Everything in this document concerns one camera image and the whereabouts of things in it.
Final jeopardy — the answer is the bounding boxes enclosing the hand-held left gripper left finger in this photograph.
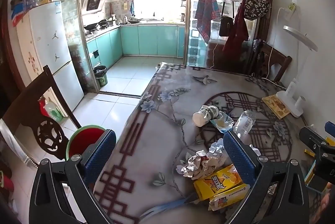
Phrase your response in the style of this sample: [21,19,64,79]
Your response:
[29,129,117,224]

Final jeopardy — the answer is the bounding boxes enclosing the blue yellow packet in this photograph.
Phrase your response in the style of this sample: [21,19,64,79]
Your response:
[304,161,317,188]

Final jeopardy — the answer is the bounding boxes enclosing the plain dark wooden chair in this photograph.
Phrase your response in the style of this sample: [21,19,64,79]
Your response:
[249,40,292,82]

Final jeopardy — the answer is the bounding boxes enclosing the yellow wooden board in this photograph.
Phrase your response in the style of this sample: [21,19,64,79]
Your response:
[262,95,291,119]

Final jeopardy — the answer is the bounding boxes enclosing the yellow cardboard box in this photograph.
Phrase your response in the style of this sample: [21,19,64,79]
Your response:
[193,164,244,202]

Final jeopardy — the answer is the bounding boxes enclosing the black green trash bin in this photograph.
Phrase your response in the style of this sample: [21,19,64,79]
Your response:
[93,65,108,87]

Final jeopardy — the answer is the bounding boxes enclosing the floral tablecloth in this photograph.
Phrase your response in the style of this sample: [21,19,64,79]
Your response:
[93,62,335,224]

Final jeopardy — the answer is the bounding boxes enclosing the black white lettered bag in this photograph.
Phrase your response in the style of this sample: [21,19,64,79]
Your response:
[243,0,271,21]

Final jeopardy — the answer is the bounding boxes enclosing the carved dark wooden chair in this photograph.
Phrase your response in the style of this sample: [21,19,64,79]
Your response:
[0,65,82,162]

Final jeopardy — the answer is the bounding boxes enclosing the large paper wad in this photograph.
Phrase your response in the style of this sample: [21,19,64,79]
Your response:
[177,149,228,179]

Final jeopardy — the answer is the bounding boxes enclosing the green detergent bottle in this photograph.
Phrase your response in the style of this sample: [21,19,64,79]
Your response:
[43,100,63,122]

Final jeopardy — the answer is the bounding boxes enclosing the blue white plastic wrapper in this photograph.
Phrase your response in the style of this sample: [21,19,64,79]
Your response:
[209,111,234,133]

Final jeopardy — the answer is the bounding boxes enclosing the blue red box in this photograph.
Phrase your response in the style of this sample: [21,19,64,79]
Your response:
[12,0,37,26]

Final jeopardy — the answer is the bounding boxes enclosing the red basin with green rim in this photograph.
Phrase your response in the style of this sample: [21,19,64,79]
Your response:
[65,125,108,162]

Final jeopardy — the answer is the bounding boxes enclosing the white power cable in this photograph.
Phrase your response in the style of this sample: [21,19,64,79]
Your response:
[258,6,296,83]

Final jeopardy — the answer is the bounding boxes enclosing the white refrigerator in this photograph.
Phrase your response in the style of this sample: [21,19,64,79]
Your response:
[16,0,85,116]

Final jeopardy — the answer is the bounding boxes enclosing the teal kitchen cabinets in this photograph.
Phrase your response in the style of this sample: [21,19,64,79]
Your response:
[79,24,186,70]

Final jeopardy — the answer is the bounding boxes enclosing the black wok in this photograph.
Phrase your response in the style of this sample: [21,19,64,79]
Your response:
[84,21,100,31]

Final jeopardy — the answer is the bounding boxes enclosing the plaid hanging cloth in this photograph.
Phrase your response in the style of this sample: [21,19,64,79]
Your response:
[194,0,220,44]

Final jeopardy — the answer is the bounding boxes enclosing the small yellow white box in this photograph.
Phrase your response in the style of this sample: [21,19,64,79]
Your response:
[208,183,250,211]

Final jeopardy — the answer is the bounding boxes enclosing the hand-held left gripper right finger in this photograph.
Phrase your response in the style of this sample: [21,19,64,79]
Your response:
[223,130,310,224]

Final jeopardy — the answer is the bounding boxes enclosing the patterned paper cup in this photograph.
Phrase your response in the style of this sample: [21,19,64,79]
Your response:
[192,105,220,127]

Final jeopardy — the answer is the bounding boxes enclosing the white desk lamp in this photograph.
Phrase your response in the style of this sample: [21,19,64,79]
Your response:
[276,25,318,118]

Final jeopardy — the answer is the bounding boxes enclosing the dark red hanging garment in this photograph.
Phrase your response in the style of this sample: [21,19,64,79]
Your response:
[222,0,253,53]

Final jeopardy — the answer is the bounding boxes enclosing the black handbag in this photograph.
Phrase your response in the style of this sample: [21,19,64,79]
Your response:
[218,0,234,37]

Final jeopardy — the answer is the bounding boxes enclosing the red bottle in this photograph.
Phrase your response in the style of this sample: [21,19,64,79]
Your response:
[39,99,50,117]

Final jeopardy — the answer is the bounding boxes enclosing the clear plastic bottle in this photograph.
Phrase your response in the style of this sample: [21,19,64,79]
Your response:
[232,110,255,142]

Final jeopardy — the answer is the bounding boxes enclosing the white paper ball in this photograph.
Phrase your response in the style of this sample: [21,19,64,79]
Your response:
[207,142,229,162]

